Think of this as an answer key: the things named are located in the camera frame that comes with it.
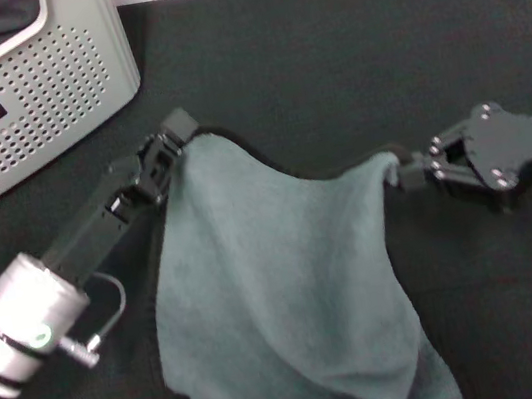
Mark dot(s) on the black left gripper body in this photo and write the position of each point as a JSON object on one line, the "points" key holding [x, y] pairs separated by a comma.
{"points": [[97, 221]]}

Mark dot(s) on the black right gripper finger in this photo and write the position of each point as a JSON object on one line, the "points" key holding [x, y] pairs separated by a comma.
{"points": [[415, 180], [444, 143]]}

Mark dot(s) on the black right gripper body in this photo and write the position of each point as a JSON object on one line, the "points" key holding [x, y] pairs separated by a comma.
{"points": [[515, 145]]}

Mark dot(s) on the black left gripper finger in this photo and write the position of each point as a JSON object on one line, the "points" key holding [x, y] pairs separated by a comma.
{"points": [[165, 170], [178, 124]]}

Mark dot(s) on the towel with black edging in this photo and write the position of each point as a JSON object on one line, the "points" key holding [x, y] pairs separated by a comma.
{"points": [[267, 270]]}

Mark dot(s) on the black tablecloth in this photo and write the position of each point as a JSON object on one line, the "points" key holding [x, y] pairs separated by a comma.
{"points": [[372, 41]]}

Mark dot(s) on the grey perforated storage box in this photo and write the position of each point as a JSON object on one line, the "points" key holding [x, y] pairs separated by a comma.
{"points": [[47, 67]]}

